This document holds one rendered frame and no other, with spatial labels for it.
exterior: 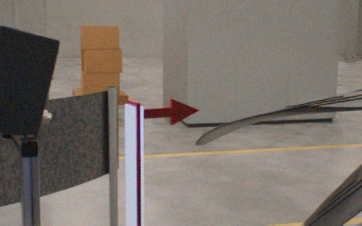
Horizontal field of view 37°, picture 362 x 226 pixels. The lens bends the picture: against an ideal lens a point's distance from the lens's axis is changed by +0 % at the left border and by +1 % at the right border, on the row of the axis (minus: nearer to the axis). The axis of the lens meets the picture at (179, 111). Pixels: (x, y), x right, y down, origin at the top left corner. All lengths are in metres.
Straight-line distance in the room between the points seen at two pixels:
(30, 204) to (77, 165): 1.44
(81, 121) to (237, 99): 4.50
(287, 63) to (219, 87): 0.93
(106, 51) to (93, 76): 0.45
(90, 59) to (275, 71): 2.98
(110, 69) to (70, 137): 6.15
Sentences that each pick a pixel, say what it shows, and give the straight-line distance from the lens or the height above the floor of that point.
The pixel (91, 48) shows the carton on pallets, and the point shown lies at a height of 0.89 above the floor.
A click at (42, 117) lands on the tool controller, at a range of 1.06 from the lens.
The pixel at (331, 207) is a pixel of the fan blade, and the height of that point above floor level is 1.00.
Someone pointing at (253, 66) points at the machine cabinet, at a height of 0.75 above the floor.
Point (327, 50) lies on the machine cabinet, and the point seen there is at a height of 0.93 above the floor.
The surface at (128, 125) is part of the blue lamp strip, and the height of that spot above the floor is 1.17.
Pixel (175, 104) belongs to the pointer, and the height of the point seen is 1.19.
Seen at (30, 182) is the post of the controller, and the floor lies 0.98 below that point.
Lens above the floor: 1.26
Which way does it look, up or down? 9 degrees down
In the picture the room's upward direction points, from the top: straight up
